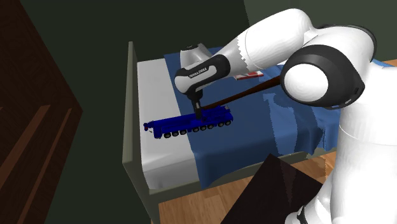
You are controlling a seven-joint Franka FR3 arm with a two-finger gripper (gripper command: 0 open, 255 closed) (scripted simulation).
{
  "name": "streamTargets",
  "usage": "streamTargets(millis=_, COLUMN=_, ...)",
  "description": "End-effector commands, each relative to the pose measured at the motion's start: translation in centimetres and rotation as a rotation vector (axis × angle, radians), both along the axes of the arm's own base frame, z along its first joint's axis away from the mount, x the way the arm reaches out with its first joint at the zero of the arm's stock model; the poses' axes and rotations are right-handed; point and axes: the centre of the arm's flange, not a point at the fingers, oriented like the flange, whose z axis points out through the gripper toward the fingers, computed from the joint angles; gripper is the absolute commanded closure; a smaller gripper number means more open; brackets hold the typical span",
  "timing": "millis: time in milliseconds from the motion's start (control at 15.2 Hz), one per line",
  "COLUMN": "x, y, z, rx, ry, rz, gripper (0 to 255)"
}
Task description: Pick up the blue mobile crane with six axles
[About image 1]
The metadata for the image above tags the blue blanket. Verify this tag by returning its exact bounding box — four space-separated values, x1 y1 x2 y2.
163 46 391 190

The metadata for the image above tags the long dark brown stick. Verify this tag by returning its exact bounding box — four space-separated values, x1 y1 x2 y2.
200 76 282 111

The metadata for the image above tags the dark brown wooden cabinet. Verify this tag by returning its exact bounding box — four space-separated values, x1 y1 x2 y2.
0 0 84 224

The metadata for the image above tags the bed with grey frame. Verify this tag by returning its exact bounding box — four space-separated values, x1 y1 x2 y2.
122 41 342 224

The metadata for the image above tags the blue toy crane truck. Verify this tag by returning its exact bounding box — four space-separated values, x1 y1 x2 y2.
143 105 233 139

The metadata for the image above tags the red and white flat box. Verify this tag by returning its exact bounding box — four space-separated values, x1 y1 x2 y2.
233 70 265 81

